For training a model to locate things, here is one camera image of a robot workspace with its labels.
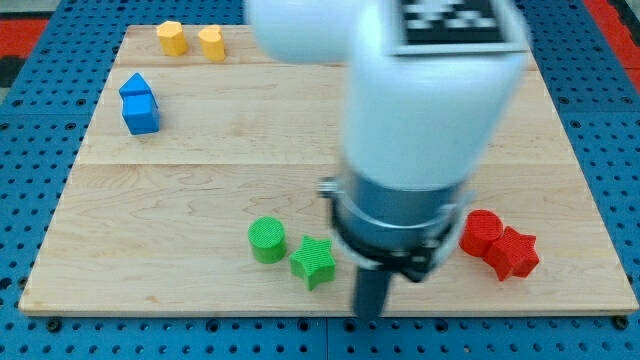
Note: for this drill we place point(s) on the blue triangular block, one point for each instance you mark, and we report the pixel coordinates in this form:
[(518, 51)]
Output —
[(135, 85)]

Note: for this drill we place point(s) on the red star block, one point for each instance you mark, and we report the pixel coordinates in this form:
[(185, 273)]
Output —
[(513, 254)]

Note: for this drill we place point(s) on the blue cube block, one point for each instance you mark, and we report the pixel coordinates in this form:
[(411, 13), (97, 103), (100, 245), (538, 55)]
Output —
[(141, 114)]

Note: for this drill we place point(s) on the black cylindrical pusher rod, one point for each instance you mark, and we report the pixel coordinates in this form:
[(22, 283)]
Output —
[(370, 292)]

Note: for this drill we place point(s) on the yellow heart block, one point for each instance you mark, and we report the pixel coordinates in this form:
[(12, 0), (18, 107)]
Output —
[(212, 43)]

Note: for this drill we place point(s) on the red cylinder block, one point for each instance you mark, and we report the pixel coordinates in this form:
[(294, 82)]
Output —
[(482, 229)]

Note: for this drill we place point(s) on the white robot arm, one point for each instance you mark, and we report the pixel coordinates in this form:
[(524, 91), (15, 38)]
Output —
[(427, 84)]

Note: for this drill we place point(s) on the green cylinder block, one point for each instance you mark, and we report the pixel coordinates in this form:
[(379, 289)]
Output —
[(266, 237)]

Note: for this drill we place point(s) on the green star block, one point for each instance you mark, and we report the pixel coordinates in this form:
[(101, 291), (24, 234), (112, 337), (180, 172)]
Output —
[(313, 262)]

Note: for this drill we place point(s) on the yellow hexagon block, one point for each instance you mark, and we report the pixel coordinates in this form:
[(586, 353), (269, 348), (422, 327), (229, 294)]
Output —
[(172, 39)]

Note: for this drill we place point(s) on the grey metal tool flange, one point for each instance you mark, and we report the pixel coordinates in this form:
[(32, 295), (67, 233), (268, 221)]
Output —
[(410, 232)]

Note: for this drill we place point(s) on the black white fiducial marker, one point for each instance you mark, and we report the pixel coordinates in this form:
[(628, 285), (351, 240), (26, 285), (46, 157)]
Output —
[(441, 27)]

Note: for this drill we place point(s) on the wooden board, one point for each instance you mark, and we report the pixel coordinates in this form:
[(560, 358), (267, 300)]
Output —
[(155, 225)]

